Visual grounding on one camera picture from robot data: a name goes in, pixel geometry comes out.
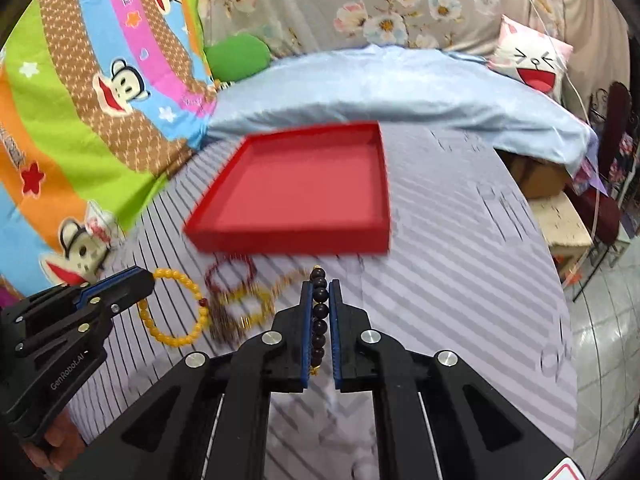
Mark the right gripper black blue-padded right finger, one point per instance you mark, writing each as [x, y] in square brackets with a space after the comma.
[435, 417]

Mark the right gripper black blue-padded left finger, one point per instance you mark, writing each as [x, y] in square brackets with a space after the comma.
[207, 418]

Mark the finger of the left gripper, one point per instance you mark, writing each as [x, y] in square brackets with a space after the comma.
[125, 292]
[45, 299]

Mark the purple garnet bead strand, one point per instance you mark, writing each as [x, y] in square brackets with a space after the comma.
[224, 328]

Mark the twisted gold bangle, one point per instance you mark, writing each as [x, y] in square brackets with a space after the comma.
[286, 280]

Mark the red jewelry box tray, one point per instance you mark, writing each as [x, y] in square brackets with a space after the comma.
[315, 191]

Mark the person's hand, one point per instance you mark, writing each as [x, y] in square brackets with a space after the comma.
[64, 440]

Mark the monkey cartoon colourful quilt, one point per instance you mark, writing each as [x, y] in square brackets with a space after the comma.
[102, 101]

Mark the cream wooden stool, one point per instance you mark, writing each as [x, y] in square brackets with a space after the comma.
[566, 236]

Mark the green plush pillow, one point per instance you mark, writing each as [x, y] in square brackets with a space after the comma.
[237, 57]

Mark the brown cardboard box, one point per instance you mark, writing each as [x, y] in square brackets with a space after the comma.
[536, 178]

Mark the dark red chair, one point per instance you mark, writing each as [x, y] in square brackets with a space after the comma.
[598, 210]

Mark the floral grey bed cover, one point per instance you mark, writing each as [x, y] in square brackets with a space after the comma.
[297, 27]

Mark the light blue blanket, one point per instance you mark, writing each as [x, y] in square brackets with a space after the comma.
[443, 90]

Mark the laughing cat face pillow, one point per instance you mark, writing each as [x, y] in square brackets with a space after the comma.
[531, 57]

